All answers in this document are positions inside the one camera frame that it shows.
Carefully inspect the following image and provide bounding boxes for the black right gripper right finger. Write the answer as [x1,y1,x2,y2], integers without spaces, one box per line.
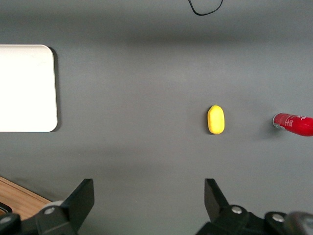
[195,178,289,235]

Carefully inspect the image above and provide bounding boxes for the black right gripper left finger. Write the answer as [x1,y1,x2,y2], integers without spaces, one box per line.
[22,178,95,235]

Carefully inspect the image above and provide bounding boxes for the red coke bottle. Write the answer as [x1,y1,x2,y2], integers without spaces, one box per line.
[272,112,313,137]

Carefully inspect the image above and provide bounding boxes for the beige rectangular tray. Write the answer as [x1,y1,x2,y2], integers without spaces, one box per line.
[0,44,58,133]

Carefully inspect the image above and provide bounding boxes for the wooden drawer cabinet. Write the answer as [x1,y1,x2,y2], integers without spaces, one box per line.
[0,175,53,221]

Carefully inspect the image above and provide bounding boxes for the yellow lemon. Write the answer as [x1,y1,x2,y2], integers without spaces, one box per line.
[207,104,225,135]

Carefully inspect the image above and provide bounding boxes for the black metal drawer handle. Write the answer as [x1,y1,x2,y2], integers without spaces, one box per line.
[0,202,13,214]

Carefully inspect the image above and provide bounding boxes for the thin black table cable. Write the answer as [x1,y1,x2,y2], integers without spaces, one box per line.
[188,0,224,16]

